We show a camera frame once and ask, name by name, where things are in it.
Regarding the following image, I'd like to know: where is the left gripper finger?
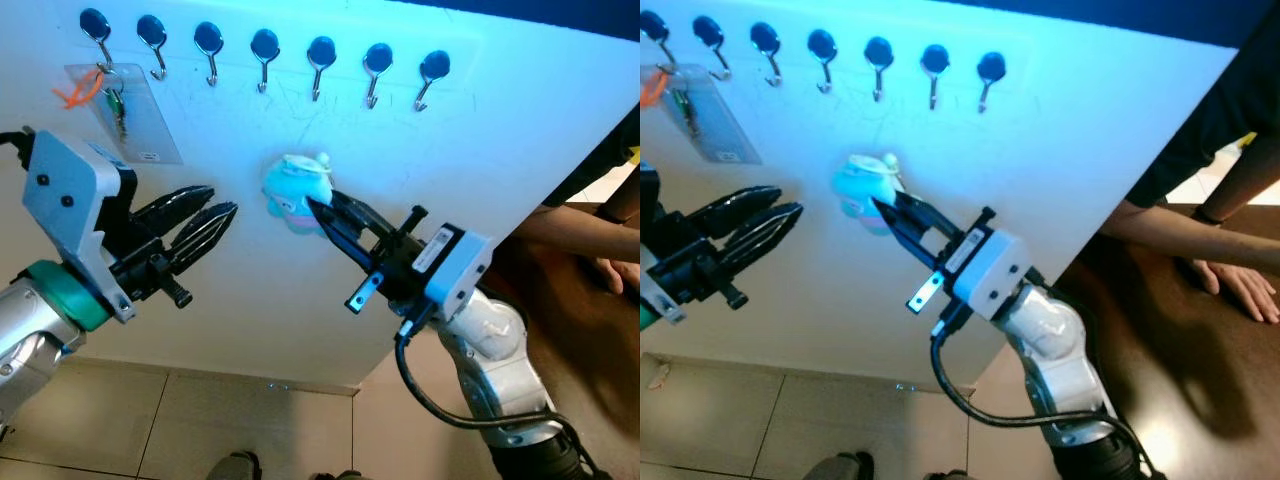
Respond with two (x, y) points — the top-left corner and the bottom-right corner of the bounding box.
(725, 202), (804, 271)
(160, 202), (239, 271)
(133, 185), (216, 233)
(700, 185), (783, 236)

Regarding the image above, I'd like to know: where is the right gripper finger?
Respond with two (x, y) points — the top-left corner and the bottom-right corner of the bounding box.
(306, 198), (381, 274)
(897, 191), (967, 247)
(872, 198), (945, 274)
(332, 190), (401, 247)

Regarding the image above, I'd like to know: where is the light blue plush keychain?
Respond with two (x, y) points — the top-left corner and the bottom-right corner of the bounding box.
(832, 152), (904, 236)
(262, 152), (334, 236)

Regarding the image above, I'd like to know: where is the black magnetic metal hook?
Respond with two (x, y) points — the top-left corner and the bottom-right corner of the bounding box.
(136, 14), (169, 81)
(362, 43), (395, 109)
(692, 15), (726, 82)
(976, 52), (1008, 114)
(79, 8), (114, 69)
(863, 37), (895, 103)
(640, 10), (669, 71)
(306, 36), (338, 102)
(193, 22), (225, 88)
(919, 44), (951, 110)
(806, 29), (839, 95)
(750, 22), (783, 88)
(414, 50), (452, 112)
(250, 28), (282, 94)

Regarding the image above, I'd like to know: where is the person's hand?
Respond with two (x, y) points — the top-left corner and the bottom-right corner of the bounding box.
(1190, 258), (1280, 324)
(595, 258), (641, 297)

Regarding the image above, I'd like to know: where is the white magnetic board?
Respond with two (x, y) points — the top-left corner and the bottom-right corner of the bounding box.
(640, 0), (1241, 391)
(0, 0), (641, 391)

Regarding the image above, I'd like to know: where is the clear plastic card holder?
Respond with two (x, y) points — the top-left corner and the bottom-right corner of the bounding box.
(655, 65), (761, 166)
(64, 62), (184, 166)

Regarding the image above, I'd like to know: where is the person's black shirt torso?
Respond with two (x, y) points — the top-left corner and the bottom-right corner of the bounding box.
(545, 105), (641, 208)
(1125, 15), (1280, 208)

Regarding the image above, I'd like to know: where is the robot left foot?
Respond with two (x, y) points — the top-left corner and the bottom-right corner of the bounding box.
(205, 450), (263, 480)
(803, 452), (863, 480)

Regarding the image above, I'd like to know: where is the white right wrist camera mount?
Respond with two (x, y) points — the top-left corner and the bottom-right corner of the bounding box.
(405, 225), (496, 321)
(950, 228), (1046, 321)

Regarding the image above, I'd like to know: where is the green key on ring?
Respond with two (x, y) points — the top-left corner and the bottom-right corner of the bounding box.
(670, 68), (701, 136)
(98, 65), (131, 141)

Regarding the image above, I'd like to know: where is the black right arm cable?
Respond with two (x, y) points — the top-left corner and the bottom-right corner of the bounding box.
(930, 315), (1121, 433)
(393, 315), (561, 433)

